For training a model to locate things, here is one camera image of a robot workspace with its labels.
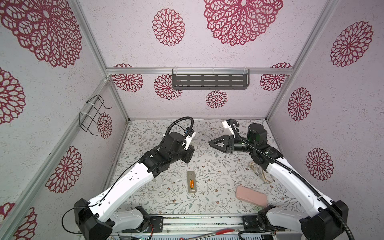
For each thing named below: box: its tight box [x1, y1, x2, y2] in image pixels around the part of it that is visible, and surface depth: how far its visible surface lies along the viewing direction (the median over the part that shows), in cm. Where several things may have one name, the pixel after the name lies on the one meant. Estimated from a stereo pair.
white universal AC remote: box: [186, 170, 197, 194], surface depth 89 cm
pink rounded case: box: [236, 185, 268, 207], surface depth 83 cm
